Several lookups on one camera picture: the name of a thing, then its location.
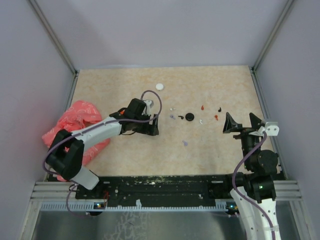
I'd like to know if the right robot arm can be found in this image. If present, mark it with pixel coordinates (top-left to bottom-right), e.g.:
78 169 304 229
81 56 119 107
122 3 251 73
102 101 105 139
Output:
222 112 281 240

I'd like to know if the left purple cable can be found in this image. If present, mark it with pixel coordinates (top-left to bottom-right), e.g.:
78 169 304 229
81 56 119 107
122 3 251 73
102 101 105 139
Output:
44 90 163 218

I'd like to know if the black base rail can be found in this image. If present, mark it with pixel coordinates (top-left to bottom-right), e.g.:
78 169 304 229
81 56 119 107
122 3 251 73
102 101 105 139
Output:
75 174 233 207

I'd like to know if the pink plastic bag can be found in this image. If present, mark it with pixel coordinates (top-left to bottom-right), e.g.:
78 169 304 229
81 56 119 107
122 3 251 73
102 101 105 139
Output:
42 100 111 166

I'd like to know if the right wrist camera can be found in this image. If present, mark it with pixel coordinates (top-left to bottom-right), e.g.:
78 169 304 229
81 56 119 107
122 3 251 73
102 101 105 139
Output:
258 121 280 137

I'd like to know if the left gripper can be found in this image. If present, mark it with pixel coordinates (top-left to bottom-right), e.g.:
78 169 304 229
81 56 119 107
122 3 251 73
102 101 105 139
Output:
132 112 159 136

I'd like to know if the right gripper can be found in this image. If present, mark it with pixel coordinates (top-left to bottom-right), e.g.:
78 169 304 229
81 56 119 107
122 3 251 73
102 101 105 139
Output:
223 111 262 169

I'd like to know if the grey cable duct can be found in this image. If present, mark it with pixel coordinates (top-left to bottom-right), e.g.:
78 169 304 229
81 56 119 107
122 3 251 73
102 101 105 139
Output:
39 199 236 213

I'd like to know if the white charging case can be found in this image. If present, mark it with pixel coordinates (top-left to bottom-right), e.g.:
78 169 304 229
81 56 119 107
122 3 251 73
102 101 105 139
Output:
155 83 164 91

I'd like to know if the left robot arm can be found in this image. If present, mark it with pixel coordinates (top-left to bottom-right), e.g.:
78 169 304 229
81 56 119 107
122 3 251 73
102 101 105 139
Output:
45 98 159 199

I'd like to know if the black charging case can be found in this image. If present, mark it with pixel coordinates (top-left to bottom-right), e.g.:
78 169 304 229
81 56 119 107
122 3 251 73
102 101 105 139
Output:
185 112 195 122

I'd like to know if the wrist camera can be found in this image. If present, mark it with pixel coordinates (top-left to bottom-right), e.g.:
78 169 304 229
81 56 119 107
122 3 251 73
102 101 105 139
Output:
258 121 280 137
143 99 154 111

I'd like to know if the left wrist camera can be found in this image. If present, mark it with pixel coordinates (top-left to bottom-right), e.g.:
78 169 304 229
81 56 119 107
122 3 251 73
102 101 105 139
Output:
143 99 154 111

